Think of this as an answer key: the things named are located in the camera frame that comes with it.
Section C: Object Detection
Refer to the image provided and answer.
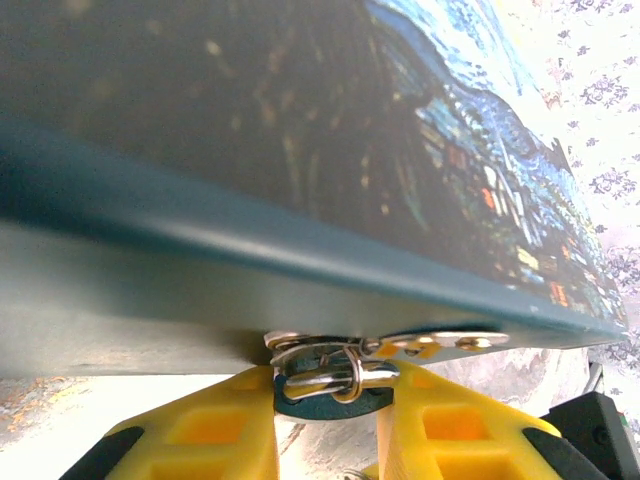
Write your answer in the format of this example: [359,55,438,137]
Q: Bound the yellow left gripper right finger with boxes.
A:
[373,358,612,480]

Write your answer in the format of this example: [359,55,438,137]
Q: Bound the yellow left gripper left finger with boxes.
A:
[59,366,282,480]

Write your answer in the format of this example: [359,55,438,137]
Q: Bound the silver metal latch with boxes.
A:
[272,344,402,424]

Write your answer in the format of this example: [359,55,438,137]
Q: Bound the starry night print tin box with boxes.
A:
[0,0,632,380]

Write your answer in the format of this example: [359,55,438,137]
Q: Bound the silver key ring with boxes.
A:
[339,346,367,404]

